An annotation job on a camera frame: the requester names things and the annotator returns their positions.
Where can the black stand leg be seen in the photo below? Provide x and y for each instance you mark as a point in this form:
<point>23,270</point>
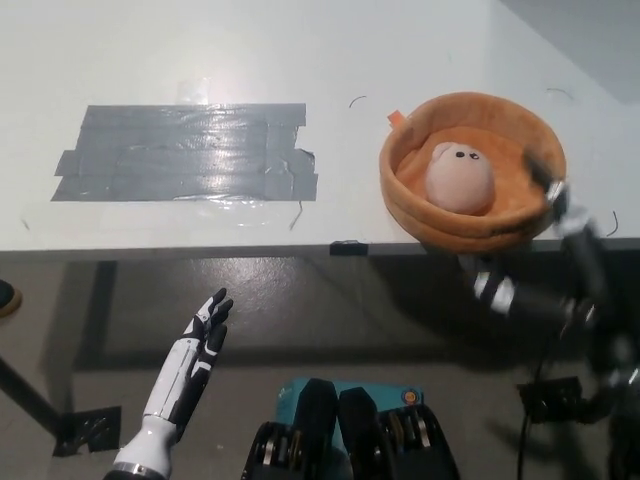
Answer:
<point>30,395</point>

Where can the black teal robot torso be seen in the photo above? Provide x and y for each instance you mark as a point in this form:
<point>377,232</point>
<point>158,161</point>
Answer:
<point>360,440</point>

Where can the grey duct tape patch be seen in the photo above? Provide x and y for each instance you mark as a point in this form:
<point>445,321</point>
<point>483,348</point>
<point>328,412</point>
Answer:
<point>185,150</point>

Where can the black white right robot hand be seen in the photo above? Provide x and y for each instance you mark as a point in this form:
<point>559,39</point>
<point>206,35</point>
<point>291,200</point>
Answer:
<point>582,250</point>

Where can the large clear tape sheet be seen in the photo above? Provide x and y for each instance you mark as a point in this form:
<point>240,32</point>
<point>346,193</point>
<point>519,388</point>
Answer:
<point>200,210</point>

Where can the dark shoe with tan sole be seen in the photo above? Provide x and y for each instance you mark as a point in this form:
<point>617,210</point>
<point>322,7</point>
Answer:
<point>7,300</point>

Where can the orange plush basket plate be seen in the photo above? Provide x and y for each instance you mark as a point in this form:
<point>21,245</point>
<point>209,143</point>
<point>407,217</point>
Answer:
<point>410,200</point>

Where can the black tape strip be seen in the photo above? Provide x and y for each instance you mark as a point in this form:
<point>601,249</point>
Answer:
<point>349,248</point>

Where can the pink plush dumpling toy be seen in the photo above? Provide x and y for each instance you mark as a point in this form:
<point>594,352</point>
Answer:
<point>457,182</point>

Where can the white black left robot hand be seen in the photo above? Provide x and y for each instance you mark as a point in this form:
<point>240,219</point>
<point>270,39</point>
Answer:
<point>175,380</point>

